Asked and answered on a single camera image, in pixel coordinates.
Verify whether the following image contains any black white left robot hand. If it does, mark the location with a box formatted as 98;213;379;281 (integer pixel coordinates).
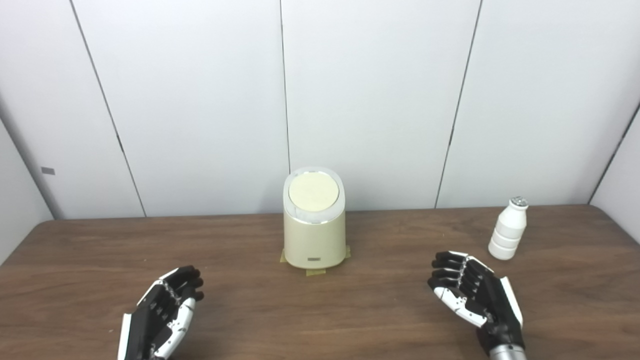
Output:
117;265;205;360

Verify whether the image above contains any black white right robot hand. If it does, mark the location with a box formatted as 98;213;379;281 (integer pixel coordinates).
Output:
427;251;526;352

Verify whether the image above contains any small white plastic bottle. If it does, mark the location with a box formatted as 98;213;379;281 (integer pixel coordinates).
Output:
488;196;529;261

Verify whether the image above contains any cream-colored bin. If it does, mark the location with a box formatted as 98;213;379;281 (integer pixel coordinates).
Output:
282;166;348;270

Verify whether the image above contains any cream round bin lid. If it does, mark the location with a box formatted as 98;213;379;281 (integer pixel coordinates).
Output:
288;171;340;212

